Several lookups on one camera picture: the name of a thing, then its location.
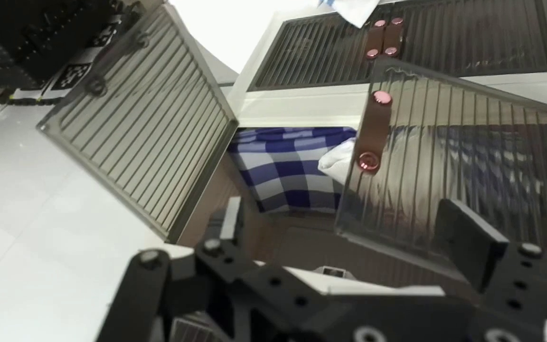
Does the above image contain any white towel with blue stripes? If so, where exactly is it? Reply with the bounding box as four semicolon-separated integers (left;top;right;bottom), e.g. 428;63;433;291
319;0;384;30

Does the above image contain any blue white plaid cloth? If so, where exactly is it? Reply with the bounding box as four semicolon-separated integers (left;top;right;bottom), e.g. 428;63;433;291
226;125;359;216

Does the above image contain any black floor equipment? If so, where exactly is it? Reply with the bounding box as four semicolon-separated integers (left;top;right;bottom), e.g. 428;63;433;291
0;0;145;104

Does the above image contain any white three-tier cabinet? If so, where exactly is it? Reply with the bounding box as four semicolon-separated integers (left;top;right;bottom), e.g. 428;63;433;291
177;0;547;342

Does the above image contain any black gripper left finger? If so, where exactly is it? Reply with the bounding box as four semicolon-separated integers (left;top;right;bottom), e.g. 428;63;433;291
215;196;247;245

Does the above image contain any plain white cloth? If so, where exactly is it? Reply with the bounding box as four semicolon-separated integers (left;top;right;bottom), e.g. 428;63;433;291
318;139;357;186

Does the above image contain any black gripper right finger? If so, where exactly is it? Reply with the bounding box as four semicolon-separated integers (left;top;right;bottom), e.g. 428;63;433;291
433;196;517;287

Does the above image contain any brown leather door strap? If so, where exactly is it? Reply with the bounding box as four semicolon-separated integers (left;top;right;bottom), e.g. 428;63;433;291
365;17;390;63
382;13;409;61
356;89;395;175
84;28;150;99

